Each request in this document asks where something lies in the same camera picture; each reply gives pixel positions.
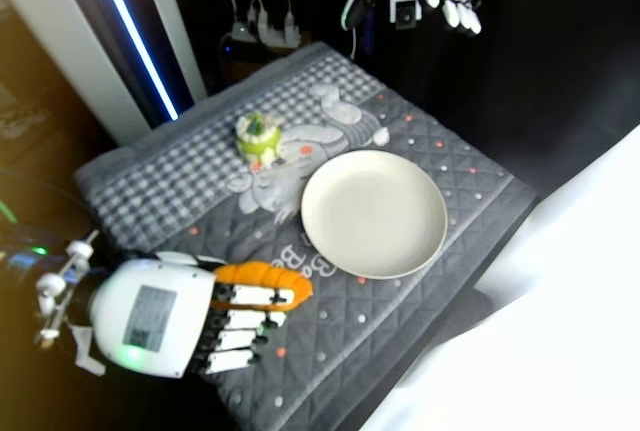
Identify white smooth panel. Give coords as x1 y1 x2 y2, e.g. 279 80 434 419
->
358 123 640 431

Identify narrow white post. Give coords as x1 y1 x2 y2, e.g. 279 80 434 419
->
136 0 209 103

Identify green and white toy cake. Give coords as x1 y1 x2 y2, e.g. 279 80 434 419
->
235 111 285 169

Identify cream round plate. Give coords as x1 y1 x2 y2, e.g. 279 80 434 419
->
300 149 449 281

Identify wide white pillar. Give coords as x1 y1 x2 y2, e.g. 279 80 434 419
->
0 0 152 147

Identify grey quilt with bear print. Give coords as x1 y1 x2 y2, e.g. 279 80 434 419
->
74 41 540 431

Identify orange braided bread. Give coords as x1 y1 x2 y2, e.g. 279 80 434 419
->
211 261 315 312

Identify blue-white LED light strip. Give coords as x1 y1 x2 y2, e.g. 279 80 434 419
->
93 0 180 123

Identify white power strip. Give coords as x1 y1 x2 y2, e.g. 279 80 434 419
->
228 3 303 49

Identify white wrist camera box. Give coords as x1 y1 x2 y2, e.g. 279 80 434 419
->
388 0 423 33

